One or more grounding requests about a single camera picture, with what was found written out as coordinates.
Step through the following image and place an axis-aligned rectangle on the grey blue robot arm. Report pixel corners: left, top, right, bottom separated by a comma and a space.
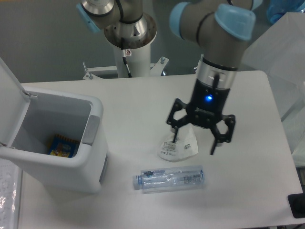
76, 0, 260, 147

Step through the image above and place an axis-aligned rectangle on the white plastic trash can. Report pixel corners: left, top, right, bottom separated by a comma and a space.
0, 62, 108, 193

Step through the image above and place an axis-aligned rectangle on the clear plastic water bottle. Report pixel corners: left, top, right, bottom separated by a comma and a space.
132, 165, 205, 193

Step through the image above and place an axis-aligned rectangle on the blue water jug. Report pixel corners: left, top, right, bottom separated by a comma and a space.
266, 0, 305, 24

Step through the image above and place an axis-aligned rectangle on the white pedestal base frame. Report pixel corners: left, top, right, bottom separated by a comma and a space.
82, 53, 206, 80

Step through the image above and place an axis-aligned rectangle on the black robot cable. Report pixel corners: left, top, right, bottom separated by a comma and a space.
121, 37, 133, 78

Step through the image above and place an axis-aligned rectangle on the white crumpled plastic wrapper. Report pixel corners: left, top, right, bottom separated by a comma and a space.
157, 125, 198, 162

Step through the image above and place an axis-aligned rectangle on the yellow blue snack packet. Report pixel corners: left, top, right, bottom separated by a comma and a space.
48, 134, 80, 158

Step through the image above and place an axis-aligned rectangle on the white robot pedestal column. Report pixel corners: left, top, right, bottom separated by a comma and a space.
113, 44, 151, 78

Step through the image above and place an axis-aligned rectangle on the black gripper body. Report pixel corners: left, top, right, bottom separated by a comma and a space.
187, 80, 230, 129

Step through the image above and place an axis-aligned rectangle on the clear plastic paper sleeve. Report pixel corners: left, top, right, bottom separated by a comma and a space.
0, 159, 22, 229

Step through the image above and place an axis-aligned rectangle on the black device at edge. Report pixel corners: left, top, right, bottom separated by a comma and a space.
287, 193, 305, 219

